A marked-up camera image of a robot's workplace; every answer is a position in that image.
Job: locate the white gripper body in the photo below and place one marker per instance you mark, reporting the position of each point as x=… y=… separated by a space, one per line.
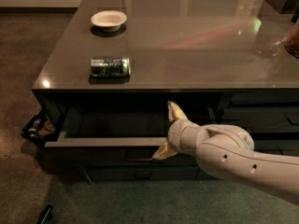
x=176 y=135

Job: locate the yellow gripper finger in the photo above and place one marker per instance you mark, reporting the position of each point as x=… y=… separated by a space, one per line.
x=164 y=151
x=175 y=112

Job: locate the grey top drawer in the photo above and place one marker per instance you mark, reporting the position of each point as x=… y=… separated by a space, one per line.
x=98 y=137

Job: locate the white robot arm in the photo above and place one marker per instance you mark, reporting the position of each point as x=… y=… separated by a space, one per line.
x=227 y=152

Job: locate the left bottom drawer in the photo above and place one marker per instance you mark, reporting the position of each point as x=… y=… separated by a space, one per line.
x=125 y=173

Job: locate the dark grey drawer cabinet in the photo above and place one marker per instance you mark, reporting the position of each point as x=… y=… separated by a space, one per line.
x=204 y=55

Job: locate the right upper drawer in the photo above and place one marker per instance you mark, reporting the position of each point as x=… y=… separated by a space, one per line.
x=263 y=119

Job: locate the right middle drawer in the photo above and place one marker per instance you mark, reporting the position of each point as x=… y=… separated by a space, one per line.
x=280 y=147

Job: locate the green soda can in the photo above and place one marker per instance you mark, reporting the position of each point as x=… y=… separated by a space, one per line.
x=110 y=66

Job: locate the white bowl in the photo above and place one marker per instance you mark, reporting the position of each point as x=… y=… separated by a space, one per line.
x=109 y=20

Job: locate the black floor bin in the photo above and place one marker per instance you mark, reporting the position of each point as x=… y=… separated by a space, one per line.
x=39 y=129

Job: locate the black object on floor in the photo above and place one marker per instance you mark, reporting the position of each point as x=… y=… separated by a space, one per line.
x=45 y=215

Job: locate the glass jar with snacks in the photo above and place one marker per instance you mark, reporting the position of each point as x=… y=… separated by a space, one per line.
x=292 y=41

